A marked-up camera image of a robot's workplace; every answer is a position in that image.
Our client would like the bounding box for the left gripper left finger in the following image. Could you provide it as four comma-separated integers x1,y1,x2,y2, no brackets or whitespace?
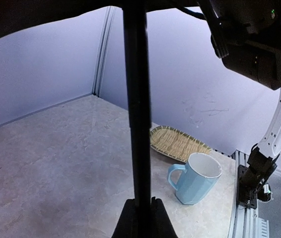
112,199,137,238

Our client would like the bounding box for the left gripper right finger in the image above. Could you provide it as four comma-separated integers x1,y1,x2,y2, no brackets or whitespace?
151,197,177,238

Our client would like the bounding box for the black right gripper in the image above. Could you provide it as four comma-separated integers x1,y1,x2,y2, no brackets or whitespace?
197,0,281,90

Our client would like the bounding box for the lavender folding umbrella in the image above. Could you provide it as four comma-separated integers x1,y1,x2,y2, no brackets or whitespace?
0,0,207,208

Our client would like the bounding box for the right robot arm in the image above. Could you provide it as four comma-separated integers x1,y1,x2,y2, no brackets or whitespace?
197,0,281,209

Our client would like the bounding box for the light blue ceramic mug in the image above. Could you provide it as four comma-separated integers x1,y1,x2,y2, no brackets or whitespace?
167,153,222,205

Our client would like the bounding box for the woven bamboo tray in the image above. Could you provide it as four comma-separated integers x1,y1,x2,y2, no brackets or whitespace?
150,125,212,163

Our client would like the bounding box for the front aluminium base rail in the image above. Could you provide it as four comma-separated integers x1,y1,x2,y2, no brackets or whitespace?
227,148,281,238

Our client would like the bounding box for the right aluminium frame post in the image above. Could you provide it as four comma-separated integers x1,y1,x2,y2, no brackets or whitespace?
92,6,116,97

